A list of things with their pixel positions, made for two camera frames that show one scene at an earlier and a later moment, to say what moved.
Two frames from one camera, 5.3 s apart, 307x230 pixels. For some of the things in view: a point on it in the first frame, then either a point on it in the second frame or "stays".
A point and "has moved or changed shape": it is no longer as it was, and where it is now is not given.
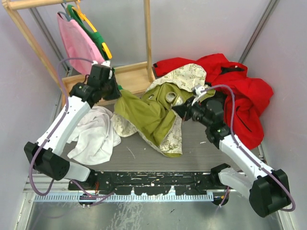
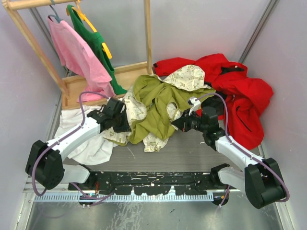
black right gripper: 184,110 to 182,123
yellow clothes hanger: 77,9 stays
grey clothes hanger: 65,13 to 55,16
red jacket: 245,97 stays
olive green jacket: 150,115 has moved or changed shape
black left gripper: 116,94 to 124,127
